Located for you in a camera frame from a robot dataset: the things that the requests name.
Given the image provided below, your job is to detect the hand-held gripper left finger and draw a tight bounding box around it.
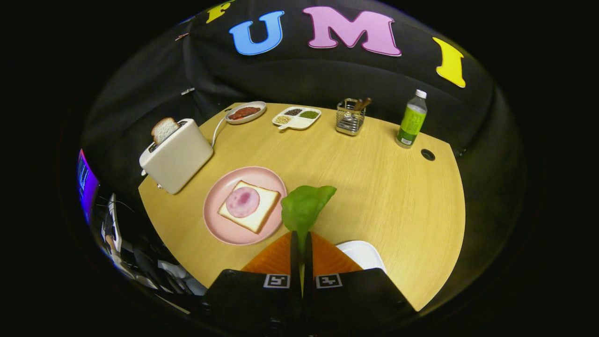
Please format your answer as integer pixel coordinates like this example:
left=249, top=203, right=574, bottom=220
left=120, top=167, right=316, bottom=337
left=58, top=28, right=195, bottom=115
left=201, top=231, right=302, bottom=328

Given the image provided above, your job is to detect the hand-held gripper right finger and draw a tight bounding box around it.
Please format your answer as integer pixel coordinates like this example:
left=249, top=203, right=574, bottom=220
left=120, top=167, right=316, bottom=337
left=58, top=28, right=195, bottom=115
left=303, top=231, right=417, bottom=328

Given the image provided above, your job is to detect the green lettuce leaf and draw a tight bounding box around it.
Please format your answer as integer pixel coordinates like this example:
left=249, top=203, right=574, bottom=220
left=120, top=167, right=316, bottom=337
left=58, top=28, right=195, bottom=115
left=281, top=185, right=337, bottom=295

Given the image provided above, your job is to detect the toasted bread slice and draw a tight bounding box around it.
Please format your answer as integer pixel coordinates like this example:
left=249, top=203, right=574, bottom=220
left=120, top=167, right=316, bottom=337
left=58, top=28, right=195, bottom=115
left=151, top=117, right=180, bottom=145

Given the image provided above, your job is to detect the white flat plate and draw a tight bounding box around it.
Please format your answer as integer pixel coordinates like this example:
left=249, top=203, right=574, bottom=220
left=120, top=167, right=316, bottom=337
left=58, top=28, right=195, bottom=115
left=336, top=240, right=387, bottom=273

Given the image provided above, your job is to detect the pink round plate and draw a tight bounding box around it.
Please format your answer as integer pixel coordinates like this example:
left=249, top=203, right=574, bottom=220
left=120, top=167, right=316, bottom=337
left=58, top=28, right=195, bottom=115
left=203, top=166, right=287, bottom=246

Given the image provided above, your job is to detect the square white bread slice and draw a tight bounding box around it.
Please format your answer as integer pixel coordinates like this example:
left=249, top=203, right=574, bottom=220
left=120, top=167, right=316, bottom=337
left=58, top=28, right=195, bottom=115
left=218, top=180, right=281, bottom=234

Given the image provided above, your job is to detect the pink ham slice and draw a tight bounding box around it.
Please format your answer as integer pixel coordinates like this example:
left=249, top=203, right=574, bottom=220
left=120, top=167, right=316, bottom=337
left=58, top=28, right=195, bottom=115
left=226, top=187, right=260, bottom=219

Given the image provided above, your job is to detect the white toaster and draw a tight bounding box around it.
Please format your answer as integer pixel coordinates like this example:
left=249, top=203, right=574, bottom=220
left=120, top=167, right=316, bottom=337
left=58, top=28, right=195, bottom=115
left=139, top=118, right=214, bottom=195

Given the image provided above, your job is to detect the white and black equipment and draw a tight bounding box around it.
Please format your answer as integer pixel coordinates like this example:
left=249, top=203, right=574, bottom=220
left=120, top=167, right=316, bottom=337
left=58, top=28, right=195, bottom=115
left=101, top=193, right=123, bottom=253

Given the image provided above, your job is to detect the white divided tray with beans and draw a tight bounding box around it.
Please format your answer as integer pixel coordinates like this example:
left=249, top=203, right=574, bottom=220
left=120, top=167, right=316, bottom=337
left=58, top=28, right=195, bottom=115
left=272, top=106, right=322, bottom=131

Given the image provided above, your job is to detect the green label plastic bottle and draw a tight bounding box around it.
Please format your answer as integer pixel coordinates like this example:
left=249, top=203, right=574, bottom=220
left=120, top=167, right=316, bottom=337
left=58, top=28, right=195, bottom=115
left=395, top=89, right=428, bottom=149

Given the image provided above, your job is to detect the brown cooked meat piece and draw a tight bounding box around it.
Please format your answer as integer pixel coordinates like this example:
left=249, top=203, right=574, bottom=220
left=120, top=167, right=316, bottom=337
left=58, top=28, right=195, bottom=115
left=228, top=107, right=261, bottom=120

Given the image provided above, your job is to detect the white round plate with meat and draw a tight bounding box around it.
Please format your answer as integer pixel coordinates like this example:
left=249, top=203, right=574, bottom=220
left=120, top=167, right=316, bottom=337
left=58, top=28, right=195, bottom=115
left=225, top=101, right=267, bottom=125

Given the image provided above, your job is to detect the lit computer monitor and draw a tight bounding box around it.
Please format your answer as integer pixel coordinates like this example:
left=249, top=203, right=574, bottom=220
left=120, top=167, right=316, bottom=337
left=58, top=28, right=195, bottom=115
left=77, top=149, right=100, bottom=224

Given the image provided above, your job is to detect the black backdrop cloth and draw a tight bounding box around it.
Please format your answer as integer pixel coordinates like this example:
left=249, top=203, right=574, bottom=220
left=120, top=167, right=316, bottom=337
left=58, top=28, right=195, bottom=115
left=80, top=0, right=527, bottom=300

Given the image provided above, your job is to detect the white toaster cable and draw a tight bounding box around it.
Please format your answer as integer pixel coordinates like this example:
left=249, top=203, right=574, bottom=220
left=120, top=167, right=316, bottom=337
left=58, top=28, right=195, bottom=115
left=212, top=117, right=227, bottom=148

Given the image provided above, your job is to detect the metal wire utensil holder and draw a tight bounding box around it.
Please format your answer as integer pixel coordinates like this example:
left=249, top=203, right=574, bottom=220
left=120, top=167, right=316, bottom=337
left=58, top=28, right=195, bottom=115
left=336, top=98, right=366, bottom=136

